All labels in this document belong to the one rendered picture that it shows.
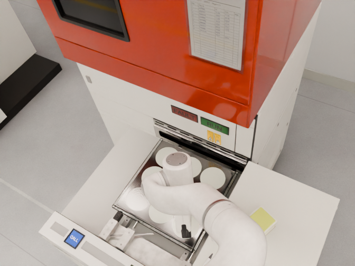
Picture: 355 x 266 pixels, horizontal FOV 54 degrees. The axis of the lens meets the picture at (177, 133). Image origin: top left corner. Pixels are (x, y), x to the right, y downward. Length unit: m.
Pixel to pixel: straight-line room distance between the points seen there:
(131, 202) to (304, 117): 1.73
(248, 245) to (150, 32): 0.65
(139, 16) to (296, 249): 0.88
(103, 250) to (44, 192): 1.44
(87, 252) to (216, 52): 0.81
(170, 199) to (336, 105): 2.18
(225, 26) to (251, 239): 0.49
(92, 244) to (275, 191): 0.68
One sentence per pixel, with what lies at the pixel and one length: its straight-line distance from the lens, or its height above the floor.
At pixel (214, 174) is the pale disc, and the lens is 1.41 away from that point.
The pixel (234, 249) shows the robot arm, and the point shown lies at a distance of 0.70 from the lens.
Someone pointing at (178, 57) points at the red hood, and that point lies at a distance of 1.04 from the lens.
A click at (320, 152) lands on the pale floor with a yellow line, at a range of 2.62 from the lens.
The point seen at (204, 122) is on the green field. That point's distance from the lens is 1.31.
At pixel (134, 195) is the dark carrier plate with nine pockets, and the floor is 0.90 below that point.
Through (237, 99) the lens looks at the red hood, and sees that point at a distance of 1.04.
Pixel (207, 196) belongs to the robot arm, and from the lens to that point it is 0.82.
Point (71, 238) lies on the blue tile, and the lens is 1.34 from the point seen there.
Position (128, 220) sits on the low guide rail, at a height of 0.85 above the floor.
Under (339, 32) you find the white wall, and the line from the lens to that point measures 2.72.
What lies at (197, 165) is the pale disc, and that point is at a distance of 1.43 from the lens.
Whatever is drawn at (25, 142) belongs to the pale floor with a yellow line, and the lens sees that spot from 3.00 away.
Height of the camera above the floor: 2.14
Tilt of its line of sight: 54 degrees down
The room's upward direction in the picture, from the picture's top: 10 degrees counter-clockwise
